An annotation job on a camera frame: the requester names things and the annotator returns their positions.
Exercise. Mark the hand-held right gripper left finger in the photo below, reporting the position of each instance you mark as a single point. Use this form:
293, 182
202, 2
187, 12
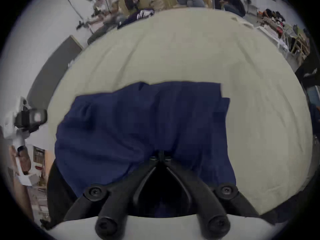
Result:
117, 199

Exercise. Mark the person's left hand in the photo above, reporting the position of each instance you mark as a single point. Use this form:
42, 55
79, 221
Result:
23, 160

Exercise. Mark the dark blue shirt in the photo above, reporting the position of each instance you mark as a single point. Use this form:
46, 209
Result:
140, 124

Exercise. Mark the table with piled clothes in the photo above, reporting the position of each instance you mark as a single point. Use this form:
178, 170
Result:
277, 24

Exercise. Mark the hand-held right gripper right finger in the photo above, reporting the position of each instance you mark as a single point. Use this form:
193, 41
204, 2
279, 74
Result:
200, 196

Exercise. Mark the person's legs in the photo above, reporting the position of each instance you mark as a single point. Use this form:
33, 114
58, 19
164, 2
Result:
58, 196

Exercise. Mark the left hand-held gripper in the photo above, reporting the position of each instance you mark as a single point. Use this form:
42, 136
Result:
25, 120

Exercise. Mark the dark striped garment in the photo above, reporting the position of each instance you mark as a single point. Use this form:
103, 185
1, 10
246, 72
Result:
138, 15

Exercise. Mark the grey headboard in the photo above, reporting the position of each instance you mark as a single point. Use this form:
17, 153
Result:
53, 69

